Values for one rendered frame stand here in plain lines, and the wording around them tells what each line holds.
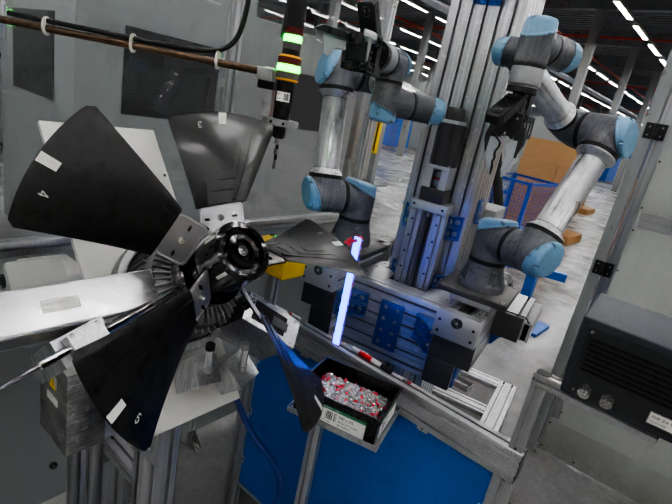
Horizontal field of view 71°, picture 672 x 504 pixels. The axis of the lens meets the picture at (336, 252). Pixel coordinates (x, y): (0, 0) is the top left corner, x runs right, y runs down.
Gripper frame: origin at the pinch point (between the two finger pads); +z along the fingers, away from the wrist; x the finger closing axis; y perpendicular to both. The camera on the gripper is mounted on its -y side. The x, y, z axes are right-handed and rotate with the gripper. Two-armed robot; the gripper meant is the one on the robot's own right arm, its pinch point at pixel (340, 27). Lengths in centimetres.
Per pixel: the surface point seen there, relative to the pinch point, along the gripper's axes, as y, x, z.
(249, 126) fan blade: 23.6, 13.5, 8.9
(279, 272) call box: 66, 17, -18
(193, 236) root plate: 43, 5, 32
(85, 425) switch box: 97, 30, 34
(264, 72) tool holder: 12.4, 2.7, 19.9
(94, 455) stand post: 112, 34, 28
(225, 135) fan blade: 26.2, 15.6, 13.9
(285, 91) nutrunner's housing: 15.0, -1.4, 18.2
